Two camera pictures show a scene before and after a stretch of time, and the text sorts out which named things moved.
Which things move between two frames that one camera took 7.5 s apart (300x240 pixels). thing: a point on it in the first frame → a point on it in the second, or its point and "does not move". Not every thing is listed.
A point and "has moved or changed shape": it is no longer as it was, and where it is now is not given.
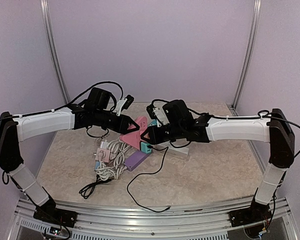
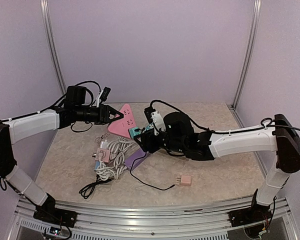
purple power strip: (135, 159) does not move
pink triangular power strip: (133, 138) has moved or changed shape
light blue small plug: (97, 164) does not move
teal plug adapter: (144, 148) has moved or changed shape
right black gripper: (155, 137) → (147, 140)
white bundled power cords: (112, 169) does not move
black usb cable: (151, 173) → (143, 182)
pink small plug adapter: (103, 154) does not move
